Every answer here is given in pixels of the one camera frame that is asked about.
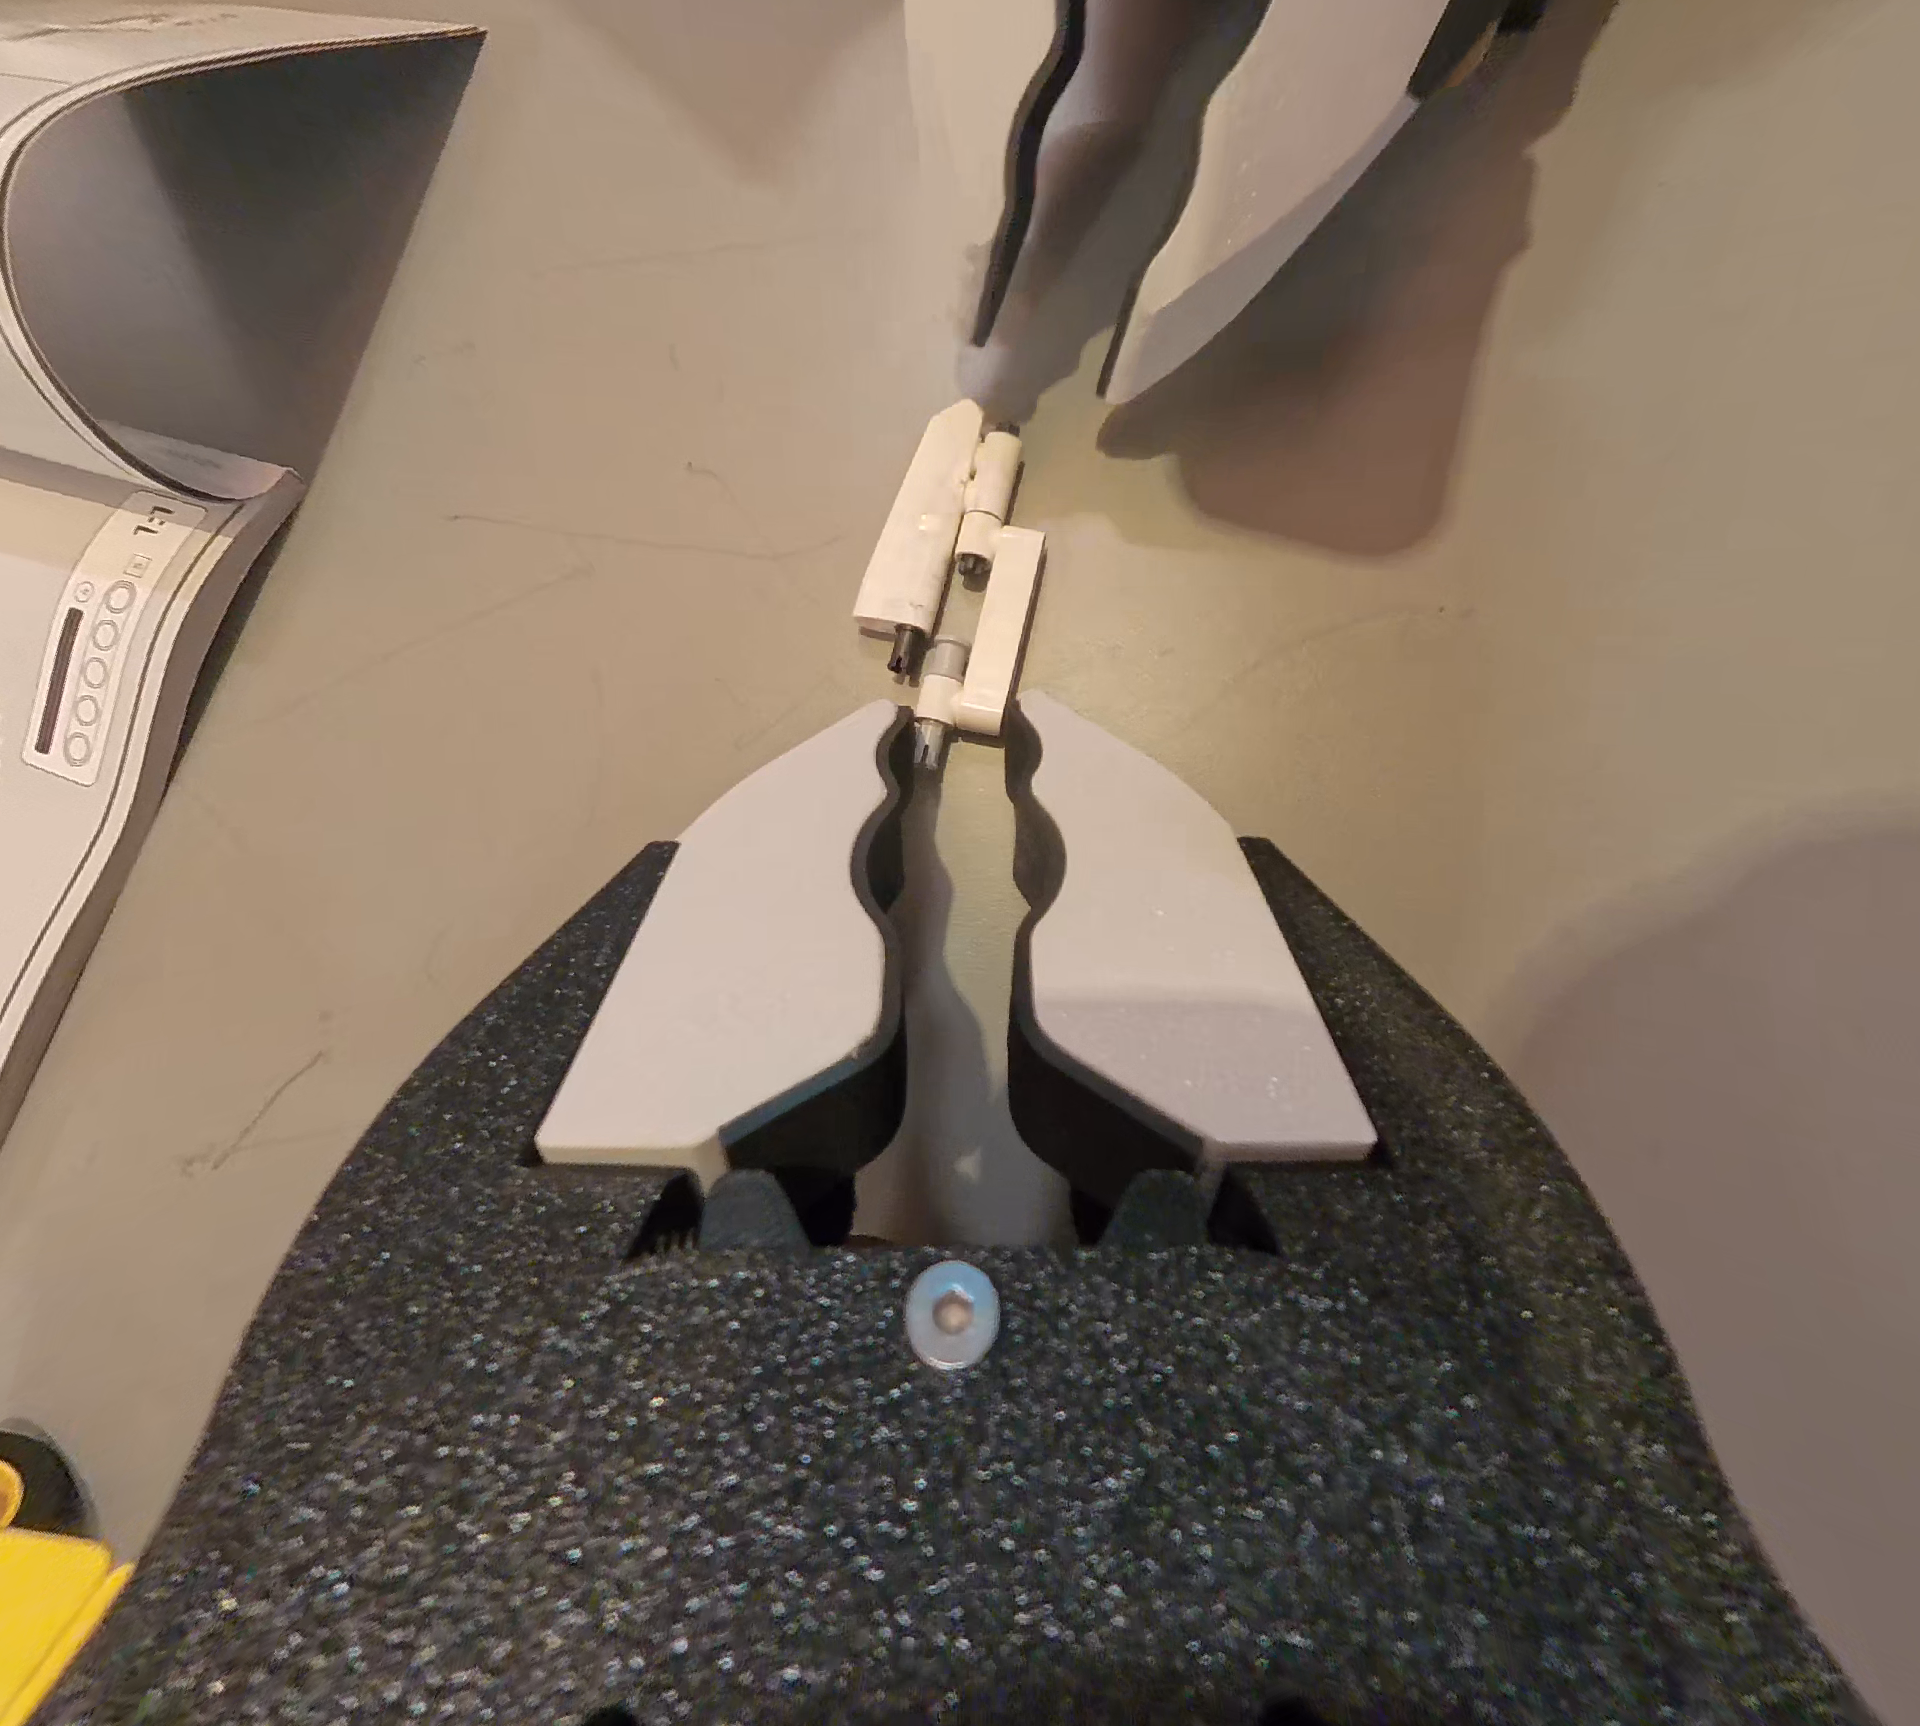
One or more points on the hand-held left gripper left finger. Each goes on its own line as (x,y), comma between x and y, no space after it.
(734,947)

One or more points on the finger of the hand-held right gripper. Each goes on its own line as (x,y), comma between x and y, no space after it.
(1350,0)
(990,30)

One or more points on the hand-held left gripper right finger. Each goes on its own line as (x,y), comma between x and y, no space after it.
(1171,960)

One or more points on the white toy brick model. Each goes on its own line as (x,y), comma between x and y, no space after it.
(918,527)

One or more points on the black toy tyre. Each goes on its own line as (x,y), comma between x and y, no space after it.
(44,1478)

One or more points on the grey instruction booklet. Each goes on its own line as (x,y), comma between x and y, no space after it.
(135,300)

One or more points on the yellow toy brick part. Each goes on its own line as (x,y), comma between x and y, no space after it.
(52,1629)

